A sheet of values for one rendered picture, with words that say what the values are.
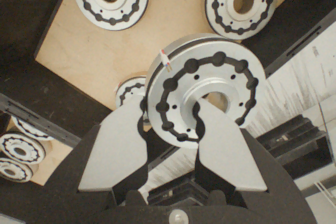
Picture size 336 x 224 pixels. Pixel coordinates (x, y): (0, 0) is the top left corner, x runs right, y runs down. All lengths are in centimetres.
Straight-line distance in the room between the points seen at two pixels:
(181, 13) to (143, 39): 7
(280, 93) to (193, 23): 39
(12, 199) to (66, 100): 40
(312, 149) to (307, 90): 73
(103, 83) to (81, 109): 6
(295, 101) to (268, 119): 10
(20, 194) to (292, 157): 133
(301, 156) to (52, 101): 130
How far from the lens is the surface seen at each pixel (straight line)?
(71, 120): 29
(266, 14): 29
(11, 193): 66
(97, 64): 31
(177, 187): 123
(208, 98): 16
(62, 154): 50
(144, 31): 28
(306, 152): 131
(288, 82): 58
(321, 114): 203
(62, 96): 32
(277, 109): 61
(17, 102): 29
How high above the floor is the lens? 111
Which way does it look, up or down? 61 degrees down
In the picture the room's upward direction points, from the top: 178 degrees clockwise
